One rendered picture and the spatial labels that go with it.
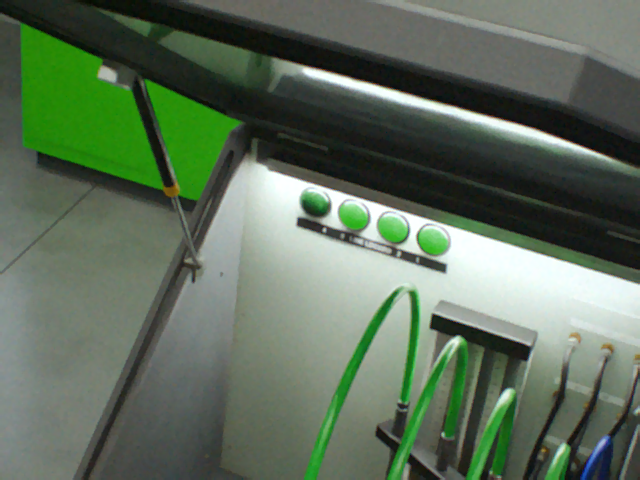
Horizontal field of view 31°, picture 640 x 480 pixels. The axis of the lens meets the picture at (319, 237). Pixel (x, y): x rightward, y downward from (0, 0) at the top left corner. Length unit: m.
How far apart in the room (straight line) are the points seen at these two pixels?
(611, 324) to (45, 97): 3.21
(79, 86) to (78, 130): 0.18
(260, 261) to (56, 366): 1.91
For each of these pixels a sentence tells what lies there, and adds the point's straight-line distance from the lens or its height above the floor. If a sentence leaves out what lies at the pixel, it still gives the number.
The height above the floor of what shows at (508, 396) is 1.35.
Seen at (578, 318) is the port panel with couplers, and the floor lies 1.33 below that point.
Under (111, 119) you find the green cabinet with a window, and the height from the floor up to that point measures 0.31.
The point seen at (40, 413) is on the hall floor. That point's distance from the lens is 3.42.
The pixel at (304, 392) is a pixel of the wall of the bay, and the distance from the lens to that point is 1.83.
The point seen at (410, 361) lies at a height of 1.24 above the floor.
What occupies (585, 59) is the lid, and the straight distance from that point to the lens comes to 0.63.
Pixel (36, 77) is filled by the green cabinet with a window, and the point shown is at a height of 0.39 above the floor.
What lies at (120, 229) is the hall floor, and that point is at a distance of 4.28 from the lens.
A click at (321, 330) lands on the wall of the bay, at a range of 1.76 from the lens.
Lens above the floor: 2.16
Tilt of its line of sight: 30 degrees down
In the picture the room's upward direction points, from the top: 8 degrees clockwise
